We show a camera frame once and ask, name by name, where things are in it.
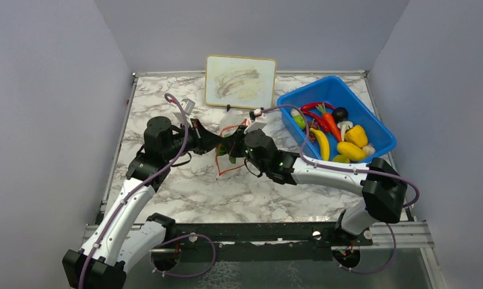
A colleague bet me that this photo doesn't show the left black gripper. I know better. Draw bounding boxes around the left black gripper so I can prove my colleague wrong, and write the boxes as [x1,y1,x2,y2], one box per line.
[164,118,225,161]

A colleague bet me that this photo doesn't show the clear orange-zip plastic bag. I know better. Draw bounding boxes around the clear orange-zip plastic bag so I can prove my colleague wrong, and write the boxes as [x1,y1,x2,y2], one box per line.
[215,109,247,178]

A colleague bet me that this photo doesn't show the orange carrot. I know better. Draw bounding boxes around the orange carrot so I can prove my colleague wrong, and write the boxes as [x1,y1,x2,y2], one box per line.
[317,107,341,142]

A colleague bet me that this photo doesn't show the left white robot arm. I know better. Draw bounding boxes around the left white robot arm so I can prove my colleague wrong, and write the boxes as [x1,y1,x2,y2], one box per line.
[63,116,222,288]

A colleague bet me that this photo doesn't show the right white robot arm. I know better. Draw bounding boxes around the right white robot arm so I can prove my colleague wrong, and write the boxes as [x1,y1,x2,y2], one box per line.
[221,129,407,245]

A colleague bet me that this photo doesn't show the yellow-framed whiteboard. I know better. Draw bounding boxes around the yellow-framed whiteboard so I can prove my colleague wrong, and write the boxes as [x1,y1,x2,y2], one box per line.
[204,55,277,109]

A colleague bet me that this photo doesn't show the white garlic bulb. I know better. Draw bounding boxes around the white garlic bulb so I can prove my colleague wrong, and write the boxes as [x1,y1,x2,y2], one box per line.
[291,109,301,117]

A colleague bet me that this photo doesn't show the green cabbage ball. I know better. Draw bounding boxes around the green cabbage ball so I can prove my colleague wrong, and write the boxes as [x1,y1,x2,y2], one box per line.
[293,115,307,130]

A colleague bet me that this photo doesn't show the purple grape bunch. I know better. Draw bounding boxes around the purple grape bunch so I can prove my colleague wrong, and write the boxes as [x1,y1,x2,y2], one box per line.
[307,121,319,144]

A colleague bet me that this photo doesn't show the yellow banana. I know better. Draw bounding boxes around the yellow banana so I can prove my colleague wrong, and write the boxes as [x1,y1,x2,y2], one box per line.
[310,128,330,161]

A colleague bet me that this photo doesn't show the red chili pepper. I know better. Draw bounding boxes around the red chili pepper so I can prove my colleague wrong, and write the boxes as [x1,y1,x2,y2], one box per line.
[302,111,331,134]
[300,102,335,111]

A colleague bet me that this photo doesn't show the green starfruit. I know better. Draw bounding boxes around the green starfruit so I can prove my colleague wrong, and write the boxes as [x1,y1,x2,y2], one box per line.
[332,154,351,164]

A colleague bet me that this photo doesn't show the dark purple mushroom cap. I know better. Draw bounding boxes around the dark purple mushroom cap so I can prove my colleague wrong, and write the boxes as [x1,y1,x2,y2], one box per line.
[331,107,349,123]

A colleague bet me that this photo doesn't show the blue plastic bin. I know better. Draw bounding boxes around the blue plastic bin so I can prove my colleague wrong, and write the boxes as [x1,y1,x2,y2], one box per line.
[277,76,396,163]

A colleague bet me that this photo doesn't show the yellow bell pepper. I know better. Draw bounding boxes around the yellow bell pepper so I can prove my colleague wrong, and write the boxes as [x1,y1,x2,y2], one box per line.
[345,125,369,148]

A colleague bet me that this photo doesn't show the white garlic near mango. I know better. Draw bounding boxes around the white garlic near mango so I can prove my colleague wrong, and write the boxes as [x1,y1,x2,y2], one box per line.
[362,144,375,157]

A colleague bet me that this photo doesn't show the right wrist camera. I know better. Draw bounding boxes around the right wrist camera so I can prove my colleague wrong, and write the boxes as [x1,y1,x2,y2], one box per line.
[244,108,268,134]

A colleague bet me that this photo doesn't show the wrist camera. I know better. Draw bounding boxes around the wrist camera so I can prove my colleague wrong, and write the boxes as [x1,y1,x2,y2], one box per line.
[173,98,195,127]
[244,108,268,134]

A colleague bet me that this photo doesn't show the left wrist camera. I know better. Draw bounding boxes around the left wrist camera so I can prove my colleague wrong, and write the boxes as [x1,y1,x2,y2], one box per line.
[173,98,195,127]

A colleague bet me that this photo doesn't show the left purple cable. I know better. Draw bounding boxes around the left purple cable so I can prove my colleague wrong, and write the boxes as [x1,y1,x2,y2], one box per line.
[78,93,217,289]

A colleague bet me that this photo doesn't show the purple cable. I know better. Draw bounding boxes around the purple cable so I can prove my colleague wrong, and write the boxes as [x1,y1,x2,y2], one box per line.
[261,104,420,275]
[78,93,217,289]

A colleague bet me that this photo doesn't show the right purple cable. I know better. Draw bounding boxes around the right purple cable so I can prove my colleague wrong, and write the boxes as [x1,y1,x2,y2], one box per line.
[261,104,420,275]

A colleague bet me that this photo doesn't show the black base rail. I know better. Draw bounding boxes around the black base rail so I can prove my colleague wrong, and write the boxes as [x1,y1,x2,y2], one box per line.
[150,222,372,268]

